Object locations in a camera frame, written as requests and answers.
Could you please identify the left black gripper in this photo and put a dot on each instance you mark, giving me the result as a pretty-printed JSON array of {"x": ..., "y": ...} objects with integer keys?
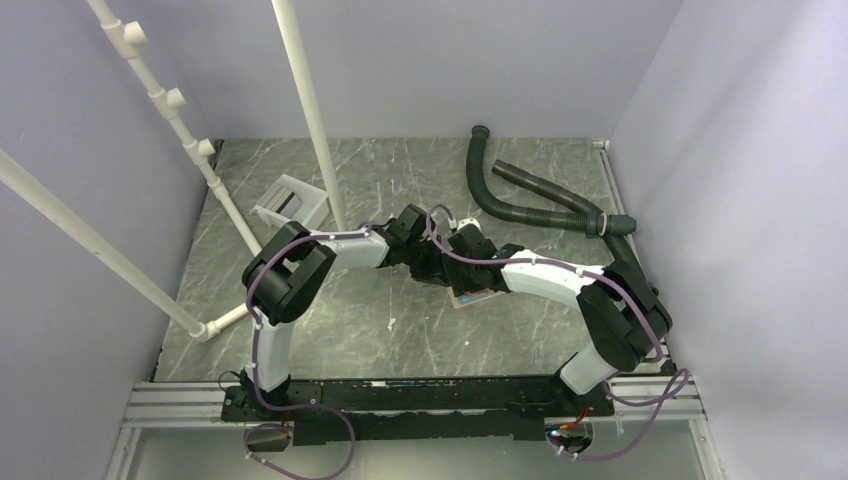
[{"x": 434, "y": 272}]

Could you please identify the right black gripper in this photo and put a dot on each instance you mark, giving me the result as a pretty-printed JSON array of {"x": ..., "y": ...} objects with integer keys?
[{"x": 461, "y": 284}]

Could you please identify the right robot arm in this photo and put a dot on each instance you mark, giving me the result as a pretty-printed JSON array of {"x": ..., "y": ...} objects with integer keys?
[{"x": 621, "y": 311}]

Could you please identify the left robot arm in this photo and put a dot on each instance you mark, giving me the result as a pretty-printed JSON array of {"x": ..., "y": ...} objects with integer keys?
[{"x": 283, "y": 280}]

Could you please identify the cards stack in tray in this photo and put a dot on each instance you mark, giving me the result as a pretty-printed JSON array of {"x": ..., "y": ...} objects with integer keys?
[{"x": 283, "y": 201}]

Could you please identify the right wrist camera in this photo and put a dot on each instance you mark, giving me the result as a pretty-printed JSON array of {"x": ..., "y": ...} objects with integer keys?
[{"x": 456, "y": 225}]

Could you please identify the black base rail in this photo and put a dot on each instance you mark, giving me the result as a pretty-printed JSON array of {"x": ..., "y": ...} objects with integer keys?
[{"x": 329, "y": 410}]

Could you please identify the white PVC pipe frame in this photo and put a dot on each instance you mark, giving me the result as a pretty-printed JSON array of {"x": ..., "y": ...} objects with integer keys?
[{"x": 126, "y": 38}]

